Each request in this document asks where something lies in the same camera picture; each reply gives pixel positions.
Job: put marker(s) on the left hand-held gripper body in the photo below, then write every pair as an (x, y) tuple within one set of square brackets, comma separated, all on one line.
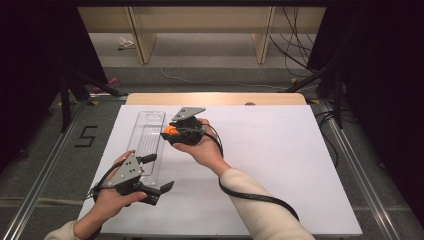
[(128, 170)]

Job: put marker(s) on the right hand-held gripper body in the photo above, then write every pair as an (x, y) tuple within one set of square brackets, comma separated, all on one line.
[(188, 131)]

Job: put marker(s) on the orange ball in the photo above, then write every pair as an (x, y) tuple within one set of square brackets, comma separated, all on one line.
[(170, 130)]

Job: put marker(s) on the clear plastic tray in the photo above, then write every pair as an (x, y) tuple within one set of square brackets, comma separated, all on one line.
[(148, 136)]

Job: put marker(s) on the person's right hand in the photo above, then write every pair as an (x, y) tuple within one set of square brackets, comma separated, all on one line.
[(203, 153)]

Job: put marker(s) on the person's left hand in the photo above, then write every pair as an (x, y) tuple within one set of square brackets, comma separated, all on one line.
[(111, 202)]

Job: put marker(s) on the wooden table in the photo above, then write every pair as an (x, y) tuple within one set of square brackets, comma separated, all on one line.
[(213, 99)]

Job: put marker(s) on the pink object on floor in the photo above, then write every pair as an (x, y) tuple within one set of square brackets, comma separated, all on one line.
[(111, 82)]

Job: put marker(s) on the white table cover board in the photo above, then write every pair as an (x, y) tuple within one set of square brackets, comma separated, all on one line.
[(266, 150)]

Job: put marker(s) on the crumpled white paper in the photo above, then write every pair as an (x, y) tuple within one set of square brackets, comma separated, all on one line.
[(125, 43)]

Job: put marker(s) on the black metal stand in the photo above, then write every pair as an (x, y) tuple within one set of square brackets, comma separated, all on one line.
[(65, 100), (338, 100)]

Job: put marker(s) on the light wooden shelf unit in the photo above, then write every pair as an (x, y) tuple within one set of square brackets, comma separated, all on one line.
[(200, 20)]

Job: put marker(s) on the aluminium floor rail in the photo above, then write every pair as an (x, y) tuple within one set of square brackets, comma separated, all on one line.
[(363, 173), (43, 176)]

